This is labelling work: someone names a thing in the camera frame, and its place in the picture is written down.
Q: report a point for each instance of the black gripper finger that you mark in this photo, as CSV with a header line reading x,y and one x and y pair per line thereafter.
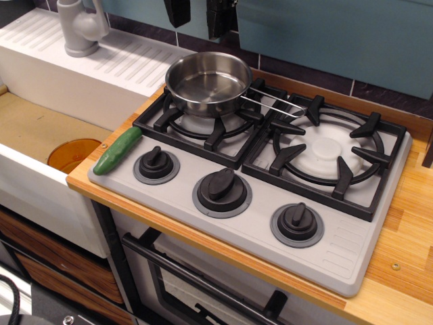
x,y
219,17
178,11

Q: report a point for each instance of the stainless steel pan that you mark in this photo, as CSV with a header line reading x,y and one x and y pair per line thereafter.
x,y
211,84

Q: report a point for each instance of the green toy pickle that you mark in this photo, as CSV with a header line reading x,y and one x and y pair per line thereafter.
x,y
117,151

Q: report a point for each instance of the black left stove knob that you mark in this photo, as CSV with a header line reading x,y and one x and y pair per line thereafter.
x,y
156,167

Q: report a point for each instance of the black stove knob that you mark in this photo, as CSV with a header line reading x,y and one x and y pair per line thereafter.
x,y
297,225
156,167
222,194

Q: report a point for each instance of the black middle stove knob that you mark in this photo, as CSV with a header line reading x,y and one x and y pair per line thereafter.
x,y
222,194

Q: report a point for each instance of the black right stove knob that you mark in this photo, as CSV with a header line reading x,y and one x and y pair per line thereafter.
x,y
297,225

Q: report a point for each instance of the grey toy stove top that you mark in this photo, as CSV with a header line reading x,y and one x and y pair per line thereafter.
x,y
338,261

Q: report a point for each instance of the grey toy faucet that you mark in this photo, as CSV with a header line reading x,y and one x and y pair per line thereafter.
x,y
82,31

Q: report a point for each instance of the black left burner grate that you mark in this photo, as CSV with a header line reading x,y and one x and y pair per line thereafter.
x,y
226,140

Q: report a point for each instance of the black burner grate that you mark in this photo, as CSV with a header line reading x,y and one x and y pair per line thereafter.
x,y
336,157
226,140

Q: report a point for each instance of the white toy sink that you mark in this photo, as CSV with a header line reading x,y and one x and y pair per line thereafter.
x,y
49,98

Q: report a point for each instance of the black right burner grate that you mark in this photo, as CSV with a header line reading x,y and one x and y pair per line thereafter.
x,y
336,157

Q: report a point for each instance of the orange plastic bowl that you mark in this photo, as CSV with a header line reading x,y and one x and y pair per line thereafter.
x,y
69,155

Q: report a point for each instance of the wooden drawer front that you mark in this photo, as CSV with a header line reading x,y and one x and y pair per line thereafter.
x,y
70,272

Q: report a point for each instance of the black oven door handle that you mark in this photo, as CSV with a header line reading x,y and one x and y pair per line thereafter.
x,y
144,247

